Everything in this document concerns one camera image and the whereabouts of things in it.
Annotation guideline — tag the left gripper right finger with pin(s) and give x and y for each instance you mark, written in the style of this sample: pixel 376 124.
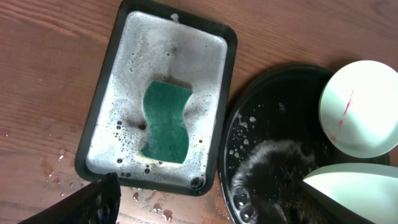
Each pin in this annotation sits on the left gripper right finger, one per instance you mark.
pixel 334 212

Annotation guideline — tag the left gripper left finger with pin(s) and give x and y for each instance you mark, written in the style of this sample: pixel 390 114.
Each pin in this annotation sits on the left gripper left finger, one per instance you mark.
pixel 97 202

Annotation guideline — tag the light green plate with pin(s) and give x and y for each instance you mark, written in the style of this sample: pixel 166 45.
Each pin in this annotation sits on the light green plate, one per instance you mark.
pixel 369 190
pixel 358 109

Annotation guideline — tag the green yellow sponge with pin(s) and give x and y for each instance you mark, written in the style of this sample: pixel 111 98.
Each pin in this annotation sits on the green yellow sponge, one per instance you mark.
pixel 167 137

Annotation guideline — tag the black round tray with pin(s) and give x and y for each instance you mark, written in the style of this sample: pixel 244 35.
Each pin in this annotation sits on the black round tray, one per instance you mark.
pixel 274 139

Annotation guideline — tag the black rectangular soap tray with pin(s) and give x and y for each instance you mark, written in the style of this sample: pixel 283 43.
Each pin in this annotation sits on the black rectangular soap tray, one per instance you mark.
pixel 153 43

